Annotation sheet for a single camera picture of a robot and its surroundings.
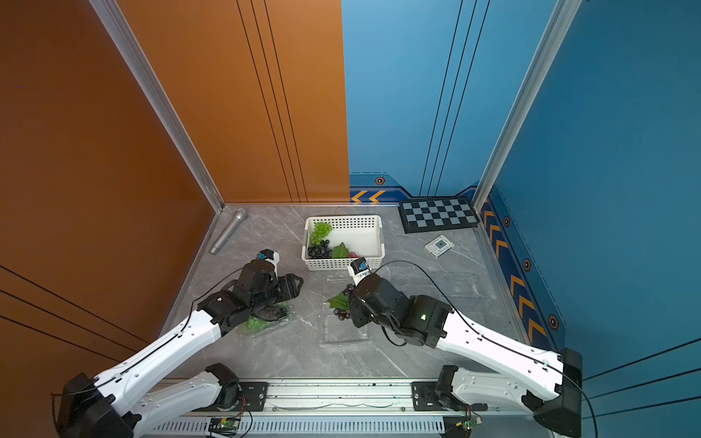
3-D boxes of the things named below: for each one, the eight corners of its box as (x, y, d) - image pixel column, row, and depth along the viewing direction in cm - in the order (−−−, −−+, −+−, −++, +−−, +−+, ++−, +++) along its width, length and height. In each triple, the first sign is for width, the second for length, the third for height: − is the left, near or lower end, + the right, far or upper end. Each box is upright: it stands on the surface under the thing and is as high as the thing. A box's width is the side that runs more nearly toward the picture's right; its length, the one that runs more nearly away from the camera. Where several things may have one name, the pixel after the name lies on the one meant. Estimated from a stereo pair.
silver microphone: (210, 254, 107) (206, 248, 103) (242, 213, 121) (238, 206, 117) (218, 256, 106) (214, 250, 103) (249, 215, 120) (246, 208, 117)
